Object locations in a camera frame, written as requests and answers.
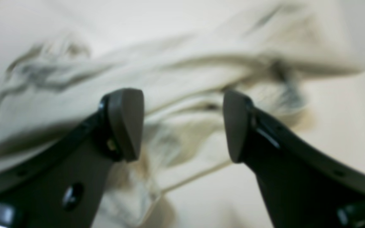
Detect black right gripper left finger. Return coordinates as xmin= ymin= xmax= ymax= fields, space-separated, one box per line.
xmin=0 ymin=88 xmax=144 ymax=228

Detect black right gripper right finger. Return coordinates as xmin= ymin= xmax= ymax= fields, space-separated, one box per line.
xmin=223 ymin=90 xmax=365 ymax=228

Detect beige t-shirt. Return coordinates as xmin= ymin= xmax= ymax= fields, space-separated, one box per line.
xmin=0 ymin=0 xmax=363 ymax=228

